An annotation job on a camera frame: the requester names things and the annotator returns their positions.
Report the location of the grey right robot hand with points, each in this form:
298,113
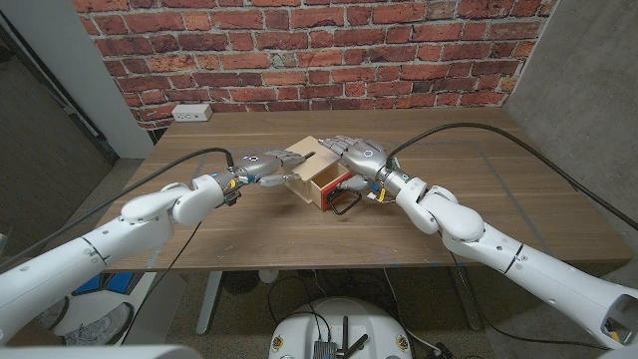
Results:
366,157

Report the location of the white power outlet box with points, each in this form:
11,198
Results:
192,113

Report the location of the printed brick wall backdrop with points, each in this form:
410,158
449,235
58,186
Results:
309,55

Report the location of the wooden box with slot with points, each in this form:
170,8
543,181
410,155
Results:
319,157

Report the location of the black antenna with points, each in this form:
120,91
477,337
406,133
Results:
358,344
344,331

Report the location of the grey computer module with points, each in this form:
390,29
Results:
324,350

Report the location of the grey table leg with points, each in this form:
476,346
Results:
471,309

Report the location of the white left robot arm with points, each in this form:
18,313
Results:
99,249

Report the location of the wooden drawer red front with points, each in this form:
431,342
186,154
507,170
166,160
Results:
329,187

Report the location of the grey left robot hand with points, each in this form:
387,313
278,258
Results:
259,163

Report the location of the grey sneaker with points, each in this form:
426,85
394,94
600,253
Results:
95,326
56,318

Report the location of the white table leg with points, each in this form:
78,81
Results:
209,304

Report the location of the white robot torso base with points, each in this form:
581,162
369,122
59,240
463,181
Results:
344,319

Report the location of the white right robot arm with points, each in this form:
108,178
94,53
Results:
498,249

